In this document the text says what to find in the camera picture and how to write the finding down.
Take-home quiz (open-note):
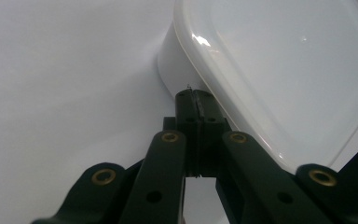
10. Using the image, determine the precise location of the white lidded plastic container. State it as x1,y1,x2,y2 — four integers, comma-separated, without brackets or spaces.
157,0,358,175

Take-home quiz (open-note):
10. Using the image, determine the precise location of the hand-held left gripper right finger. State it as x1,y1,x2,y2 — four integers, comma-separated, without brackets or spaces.
193,90,231,178

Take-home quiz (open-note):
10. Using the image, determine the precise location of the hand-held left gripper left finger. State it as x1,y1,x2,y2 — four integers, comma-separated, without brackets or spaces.
163,89,201,178

